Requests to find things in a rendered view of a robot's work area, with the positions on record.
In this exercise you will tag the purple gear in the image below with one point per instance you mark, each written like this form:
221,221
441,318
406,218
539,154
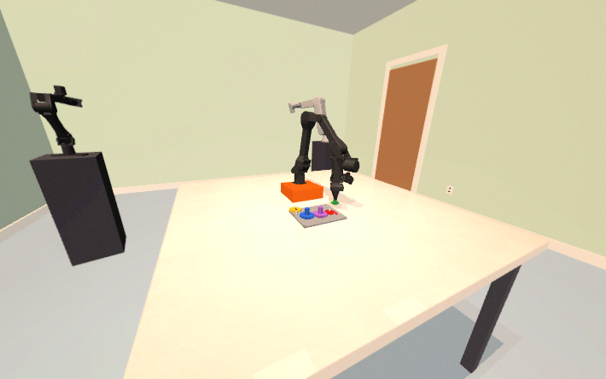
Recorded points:
320,213

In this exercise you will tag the blue gear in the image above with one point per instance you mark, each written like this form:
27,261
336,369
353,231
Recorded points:
307,214

